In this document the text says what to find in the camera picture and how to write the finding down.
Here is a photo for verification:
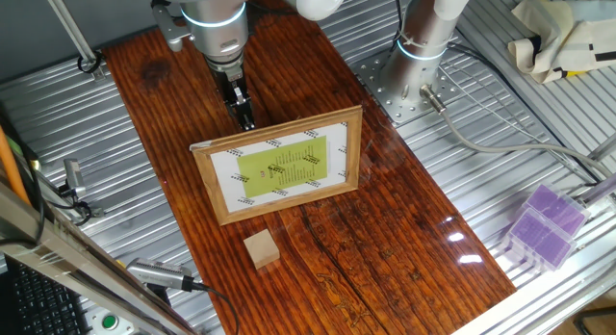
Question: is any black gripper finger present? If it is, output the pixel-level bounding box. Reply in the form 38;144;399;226
224;99;246;132
232;84;256;132

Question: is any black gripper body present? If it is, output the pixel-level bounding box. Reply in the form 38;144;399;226
205;53;251;110

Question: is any light wooden block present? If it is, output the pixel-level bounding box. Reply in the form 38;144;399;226
243;228;281;271

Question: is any thin metal pole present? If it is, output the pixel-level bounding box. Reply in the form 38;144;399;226
40;0;106;82

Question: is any dark wooden board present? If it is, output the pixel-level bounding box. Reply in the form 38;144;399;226
102;0;517;335

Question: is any green push button box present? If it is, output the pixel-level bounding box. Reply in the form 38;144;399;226
90;310;134;335

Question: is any black keyboard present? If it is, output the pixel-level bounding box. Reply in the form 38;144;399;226
4;260;90;335

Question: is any clear box with purple contents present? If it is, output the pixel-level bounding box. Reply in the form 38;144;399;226
500;208;578;272
522;183;592;238

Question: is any beige cloth bag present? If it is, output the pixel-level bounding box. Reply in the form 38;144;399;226
507;0;616;85

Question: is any aluminium edge profile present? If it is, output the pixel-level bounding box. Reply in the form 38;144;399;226
451;265;616;335

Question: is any wooden picture frame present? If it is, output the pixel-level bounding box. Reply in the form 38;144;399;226
190;105;364;226

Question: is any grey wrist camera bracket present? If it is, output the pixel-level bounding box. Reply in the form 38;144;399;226
151;0;194;53

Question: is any black cable loop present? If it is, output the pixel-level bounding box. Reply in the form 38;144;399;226
76;49;105;75

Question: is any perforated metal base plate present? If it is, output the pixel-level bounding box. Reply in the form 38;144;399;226
354;48;463;127

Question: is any small grey camera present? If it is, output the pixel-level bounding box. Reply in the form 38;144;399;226
62;158;88;200

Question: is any silver depth camera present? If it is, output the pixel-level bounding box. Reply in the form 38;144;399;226
125;257;196;293

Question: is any black camera cable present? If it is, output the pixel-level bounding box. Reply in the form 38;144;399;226
190;281;241;335

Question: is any grey cable with metal plug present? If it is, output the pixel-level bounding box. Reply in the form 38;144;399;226
419;83;616;180

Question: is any aluminium frame beam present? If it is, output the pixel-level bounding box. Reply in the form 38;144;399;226
0;180;198;335

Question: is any orange cable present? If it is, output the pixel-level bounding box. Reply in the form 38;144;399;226
0;125;31;206

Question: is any black power cable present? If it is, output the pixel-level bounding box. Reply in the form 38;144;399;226
447;41;601;186

